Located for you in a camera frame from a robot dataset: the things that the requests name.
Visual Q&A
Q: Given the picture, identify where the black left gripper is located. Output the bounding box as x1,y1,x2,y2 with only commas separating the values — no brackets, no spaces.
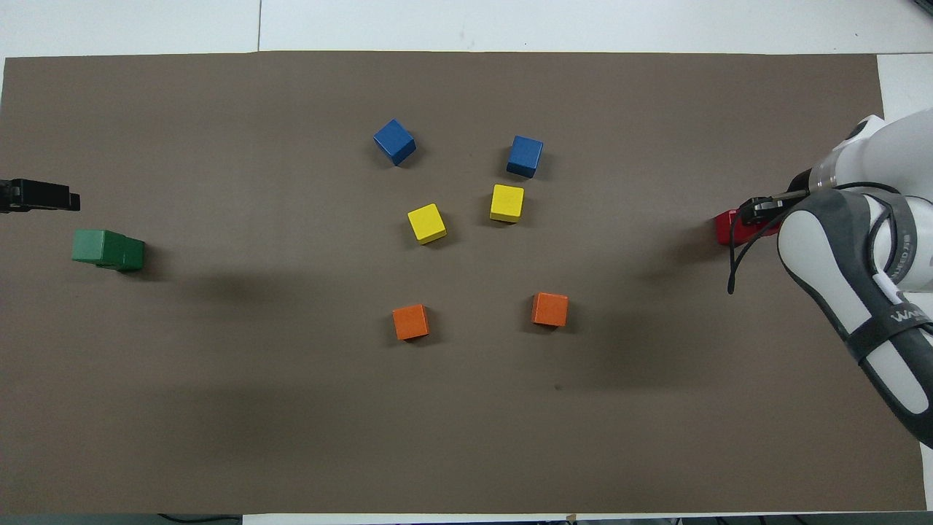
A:
0,179,82,214

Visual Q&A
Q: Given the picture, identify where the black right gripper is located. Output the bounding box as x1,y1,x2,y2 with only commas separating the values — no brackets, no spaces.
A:
741,166,817,225

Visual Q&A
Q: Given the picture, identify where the red wooden cube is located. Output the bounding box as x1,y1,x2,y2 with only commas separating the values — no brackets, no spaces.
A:
716,210,759,246
735,215,782,238

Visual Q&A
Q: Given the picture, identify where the green wooden cube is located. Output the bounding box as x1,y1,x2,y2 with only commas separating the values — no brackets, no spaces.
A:
98,235,146,273
71,229,126,265

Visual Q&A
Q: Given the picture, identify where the orange wooden cube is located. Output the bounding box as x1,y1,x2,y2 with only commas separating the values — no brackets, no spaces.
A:
531,292,570,328
392,303,431,341

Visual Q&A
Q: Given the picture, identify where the blue wooden cube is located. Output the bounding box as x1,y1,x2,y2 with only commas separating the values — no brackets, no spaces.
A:
506,135,544,179
373,119,417,167

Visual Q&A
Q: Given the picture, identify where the yellow wooden cube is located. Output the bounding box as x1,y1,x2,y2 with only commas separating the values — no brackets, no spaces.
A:
407,203,448,246
489,184,526,224

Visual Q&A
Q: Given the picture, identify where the brown table mat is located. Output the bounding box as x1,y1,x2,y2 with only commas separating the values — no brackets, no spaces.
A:
0,51,928,517

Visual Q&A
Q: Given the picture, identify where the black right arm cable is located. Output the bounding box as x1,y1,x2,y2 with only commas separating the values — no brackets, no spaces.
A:
727,181,908,296

